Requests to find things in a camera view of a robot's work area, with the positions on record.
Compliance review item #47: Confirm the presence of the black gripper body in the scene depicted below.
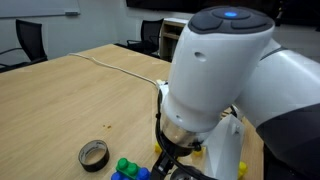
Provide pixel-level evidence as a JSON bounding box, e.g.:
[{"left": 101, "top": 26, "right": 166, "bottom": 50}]
[{"left": 159, "top": 131, "right": 203, "bottom": 159}]

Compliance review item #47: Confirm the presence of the large yellow toy block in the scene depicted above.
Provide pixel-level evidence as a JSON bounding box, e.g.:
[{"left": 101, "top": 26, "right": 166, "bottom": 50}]
[{"left": 237, "top": 161, "right": 249, "bottom": 179}]

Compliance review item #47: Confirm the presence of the green two-stud toy block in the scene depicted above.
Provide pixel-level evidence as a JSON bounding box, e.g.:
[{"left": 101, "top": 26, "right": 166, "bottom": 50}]
[{"left": 115, "top": 157, "right": 141, "bottom": 178}]

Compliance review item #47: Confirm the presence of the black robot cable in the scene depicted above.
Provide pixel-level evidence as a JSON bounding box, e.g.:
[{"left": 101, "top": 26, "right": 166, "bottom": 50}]
[{"left": 154, "top": 89, "right": 218, "bottom": 180}]

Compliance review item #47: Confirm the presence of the blue toy building block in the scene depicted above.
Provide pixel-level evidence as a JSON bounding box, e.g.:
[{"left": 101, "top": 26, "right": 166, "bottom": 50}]
[{"left": 110, "top": 166, "right": 152, "bottom": 180}]

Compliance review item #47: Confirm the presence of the white power cable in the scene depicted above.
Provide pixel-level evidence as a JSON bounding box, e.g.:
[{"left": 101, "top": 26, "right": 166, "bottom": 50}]
[{"left": 68, "top": 52, "right": 159, "bottom": 87}]

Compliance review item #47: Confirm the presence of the cream power strip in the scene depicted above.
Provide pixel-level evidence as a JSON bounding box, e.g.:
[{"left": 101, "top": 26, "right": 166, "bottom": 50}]
[{"left": 155, "top": 78, "right": 169, "bottom": 91}]

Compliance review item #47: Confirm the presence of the black wall screen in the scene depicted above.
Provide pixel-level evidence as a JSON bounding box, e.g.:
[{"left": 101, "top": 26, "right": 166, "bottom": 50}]
[{"left": 125, "top": 0, "right": 208, "bottom": 14}]

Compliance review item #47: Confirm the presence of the wooden shelf cabinet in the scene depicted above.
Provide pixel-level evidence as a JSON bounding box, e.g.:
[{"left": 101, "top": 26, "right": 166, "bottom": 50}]
[{"left": 159, "top": 17, "right": 191, "bottom": 63}]

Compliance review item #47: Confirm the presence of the yellow three-stud toy block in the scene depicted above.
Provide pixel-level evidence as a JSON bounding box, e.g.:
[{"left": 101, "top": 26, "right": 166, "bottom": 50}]
[{"left": 153, "top": 141, "right": 164, "bottom": 155}]

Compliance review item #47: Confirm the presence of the grey whiteboard eraser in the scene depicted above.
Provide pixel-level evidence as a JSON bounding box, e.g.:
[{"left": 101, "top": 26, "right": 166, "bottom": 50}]
[{"left": 64, "top": 10, "right": 81, "bottom": 17}]

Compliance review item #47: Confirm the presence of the black tape roll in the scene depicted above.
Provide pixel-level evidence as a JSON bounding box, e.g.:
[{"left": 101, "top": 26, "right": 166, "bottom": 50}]
[{"left": 78, "top": 139, "right": 111, "bottom": 173}]

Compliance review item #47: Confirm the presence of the black office chair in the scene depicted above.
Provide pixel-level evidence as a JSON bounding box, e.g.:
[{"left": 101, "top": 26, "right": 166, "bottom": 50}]
[
  {"left": 0, "top": 18, "right": 49, "bottom": 73},
  {"left": 126, "top": 18, "right": 165, "bottom": 56}
]

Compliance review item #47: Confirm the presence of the wall whiteboard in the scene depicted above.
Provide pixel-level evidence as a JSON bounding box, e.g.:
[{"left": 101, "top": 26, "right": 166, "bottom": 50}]
[{"left": 0, "top": 0, "right": 82, "bottom": 19}]

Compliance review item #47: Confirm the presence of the wooden slat crate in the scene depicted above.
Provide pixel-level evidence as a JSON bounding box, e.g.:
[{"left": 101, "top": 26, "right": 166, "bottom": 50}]
[{"left": 220, "top": 107, "right": 238, "bottom": 118}]

